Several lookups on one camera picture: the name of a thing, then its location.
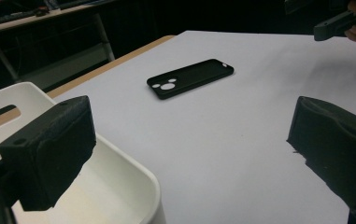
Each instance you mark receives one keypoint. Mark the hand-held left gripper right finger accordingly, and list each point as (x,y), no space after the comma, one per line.
(337,149)

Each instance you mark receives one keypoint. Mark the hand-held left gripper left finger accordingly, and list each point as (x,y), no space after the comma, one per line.
(54,149)

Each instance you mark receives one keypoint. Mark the white plastic bin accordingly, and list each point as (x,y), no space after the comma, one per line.
(113,189)

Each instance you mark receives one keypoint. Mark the black phone case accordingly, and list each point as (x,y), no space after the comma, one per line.
(194,76)

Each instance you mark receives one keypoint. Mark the white table cover sheet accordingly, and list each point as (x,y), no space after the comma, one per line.
(228,140)

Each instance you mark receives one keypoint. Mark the light wooden desk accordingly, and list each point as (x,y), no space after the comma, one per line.
(20,22)

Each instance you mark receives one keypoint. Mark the black computer mouse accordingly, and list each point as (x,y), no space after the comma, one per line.
(42,11)

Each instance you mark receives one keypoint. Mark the black keyboard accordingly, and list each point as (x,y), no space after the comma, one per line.
(7,18)

